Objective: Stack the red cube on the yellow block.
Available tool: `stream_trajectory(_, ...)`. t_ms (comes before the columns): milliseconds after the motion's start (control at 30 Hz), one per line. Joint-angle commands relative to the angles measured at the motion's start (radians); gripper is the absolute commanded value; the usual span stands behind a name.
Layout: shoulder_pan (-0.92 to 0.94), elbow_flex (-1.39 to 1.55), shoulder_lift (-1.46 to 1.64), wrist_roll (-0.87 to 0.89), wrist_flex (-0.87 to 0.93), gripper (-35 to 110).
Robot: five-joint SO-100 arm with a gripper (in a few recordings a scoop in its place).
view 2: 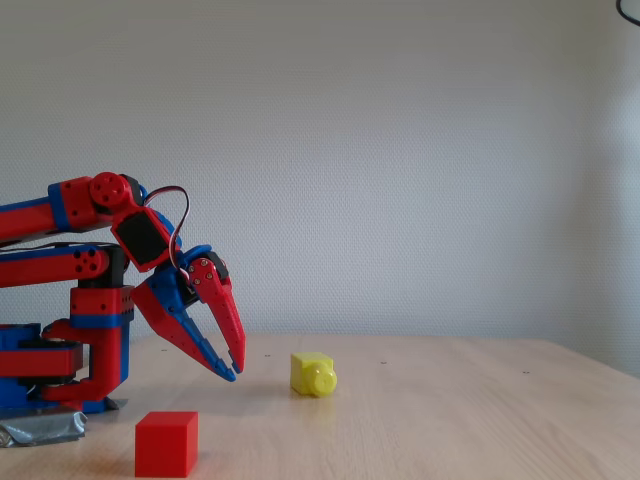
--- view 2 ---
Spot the red cube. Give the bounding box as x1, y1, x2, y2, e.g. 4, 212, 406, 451
134, 411, 200, 479

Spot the blue robot arm base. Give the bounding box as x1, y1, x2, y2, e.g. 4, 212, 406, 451
0, 322, 109, 416

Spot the yellow block with round knob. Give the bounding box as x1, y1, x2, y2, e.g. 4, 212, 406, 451
290, 351, 339, 400

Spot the white red black servo cable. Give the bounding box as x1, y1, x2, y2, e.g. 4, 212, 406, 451
142, 185, 194, 281

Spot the grey duct tape piece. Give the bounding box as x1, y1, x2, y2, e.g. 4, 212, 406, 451
0, 404, 89, 449

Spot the black hanging cable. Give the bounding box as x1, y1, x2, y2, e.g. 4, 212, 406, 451
615, 0, 640, 27

